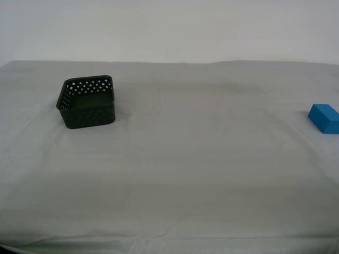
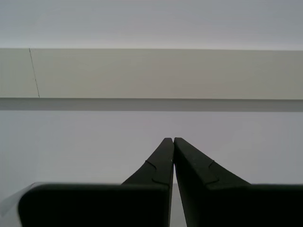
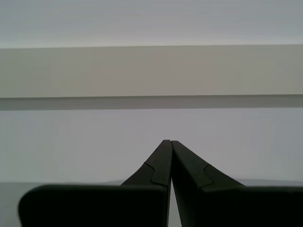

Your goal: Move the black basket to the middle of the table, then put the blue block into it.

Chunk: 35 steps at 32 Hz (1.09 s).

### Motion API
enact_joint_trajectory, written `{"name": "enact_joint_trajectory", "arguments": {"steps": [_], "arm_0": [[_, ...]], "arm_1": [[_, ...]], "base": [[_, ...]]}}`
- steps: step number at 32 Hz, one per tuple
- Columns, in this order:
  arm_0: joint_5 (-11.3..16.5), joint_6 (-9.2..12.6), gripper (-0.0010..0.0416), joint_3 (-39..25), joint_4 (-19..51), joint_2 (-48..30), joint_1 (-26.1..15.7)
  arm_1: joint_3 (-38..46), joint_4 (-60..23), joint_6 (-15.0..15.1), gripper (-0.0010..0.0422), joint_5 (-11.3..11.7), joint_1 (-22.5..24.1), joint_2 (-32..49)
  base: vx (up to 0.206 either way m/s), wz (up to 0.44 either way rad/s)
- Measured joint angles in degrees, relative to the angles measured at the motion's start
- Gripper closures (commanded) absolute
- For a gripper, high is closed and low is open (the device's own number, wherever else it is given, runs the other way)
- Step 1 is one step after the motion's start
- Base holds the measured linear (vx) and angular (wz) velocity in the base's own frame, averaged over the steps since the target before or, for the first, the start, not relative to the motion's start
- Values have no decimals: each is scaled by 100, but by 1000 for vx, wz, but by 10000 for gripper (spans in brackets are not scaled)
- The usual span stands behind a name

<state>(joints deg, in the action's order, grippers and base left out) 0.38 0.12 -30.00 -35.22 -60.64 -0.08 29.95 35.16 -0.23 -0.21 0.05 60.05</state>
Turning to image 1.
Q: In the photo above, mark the black perforated plastic basket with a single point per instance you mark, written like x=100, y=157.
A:
x=87, y=119

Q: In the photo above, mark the blue rectangular block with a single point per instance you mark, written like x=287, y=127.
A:
x=321, y=117

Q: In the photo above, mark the white tablecloth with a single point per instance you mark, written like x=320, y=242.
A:
x=185, y=172

